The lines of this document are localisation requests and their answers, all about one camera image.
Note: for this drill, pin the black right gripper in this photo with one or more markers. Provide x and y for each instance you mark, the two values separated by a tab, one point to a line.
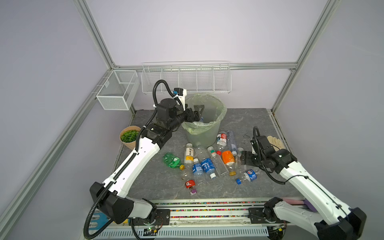
246	155

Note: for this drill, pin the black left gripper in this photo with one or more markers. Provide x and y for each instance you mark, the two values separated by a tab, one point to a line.
190	118

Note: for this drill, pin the Pepsi label bottle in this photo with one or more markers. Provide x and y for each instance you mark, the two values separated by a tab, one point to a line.
247	176

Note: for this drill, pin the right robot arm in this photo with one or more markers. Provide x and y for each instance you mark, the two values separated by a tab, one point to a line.
332	219

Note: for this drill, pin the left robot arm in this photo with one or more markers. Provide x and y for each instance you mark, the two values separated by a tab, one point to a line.
111	196

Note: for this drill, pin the green bagged waste bin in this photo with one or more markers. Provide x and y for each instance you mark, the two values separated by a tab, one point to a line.
204	133

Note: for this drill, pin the clear bottle pale cap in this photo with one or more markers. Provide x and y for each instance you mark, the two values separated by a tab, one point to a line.
239	164

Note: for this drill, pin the orange label bottle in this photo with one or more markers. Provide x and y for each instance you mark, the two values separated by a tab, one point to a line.
229	161

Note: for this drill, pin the clear bottle blue cap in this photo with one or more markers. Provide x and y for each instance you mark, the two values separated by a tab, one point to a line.
231	141

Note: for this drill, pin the clear bottle green cap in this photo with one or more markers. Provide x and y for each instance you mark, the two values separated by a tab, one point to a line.
219	164

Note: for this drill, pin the red label cola bottle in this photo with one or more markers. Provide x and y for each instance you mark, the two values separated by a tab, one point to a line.
222	138

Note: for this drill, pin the beige wooden brush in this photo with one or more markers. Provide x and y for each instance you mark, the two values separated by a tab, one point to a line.
276	143

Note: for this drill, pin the bottle yellow white label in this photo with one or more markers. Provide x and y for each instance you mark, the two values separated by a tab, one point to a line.
189	154

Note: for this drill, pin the blue label bottle white cap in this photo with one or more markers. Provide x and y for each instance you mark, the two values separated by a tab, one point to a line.
206	162

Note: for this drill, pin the small blue label bottle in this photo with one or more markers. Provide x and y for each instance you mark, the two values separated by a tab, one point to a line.
198	172

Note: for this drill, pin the crushed green bottle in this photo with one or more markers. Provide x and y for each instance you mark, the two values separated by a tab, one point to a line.
171	160

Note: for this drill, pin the purple pink tool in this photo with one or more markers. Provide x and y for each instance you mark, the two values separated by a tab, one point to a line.
301	202

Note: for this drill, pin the clear bottle yellow cap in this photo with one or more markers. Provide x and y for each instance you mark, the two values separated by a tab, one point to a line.
186	172

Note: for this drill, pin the red label purple cap bottle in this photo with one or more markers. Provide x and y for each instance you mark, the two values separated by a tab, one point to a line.
191	185

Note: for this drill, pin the green artificial plant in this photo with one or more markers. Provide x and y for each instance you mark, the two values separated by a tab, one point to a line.
129	136

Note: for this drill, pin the beige plant pot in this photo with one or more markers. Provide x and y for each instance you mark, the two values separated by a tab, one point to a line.
132	145

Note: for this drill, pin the white mesh side basket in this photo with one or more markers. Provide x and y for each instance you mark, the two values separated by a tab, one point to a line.
118	91

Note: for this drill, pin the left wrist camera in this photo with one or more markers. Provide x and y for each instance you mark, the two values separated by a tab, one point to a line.
181	94

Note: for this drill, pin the white wire wall basket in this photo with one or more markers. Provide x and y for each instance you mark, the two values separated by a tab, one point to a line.
196	76

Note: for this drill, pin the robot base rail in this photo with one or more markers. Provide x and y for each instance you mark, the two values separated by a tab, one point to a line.
206	219

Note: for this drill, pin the aluminium frame corner post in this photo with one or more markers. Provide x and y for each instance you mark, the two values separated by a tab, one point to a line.
94	32

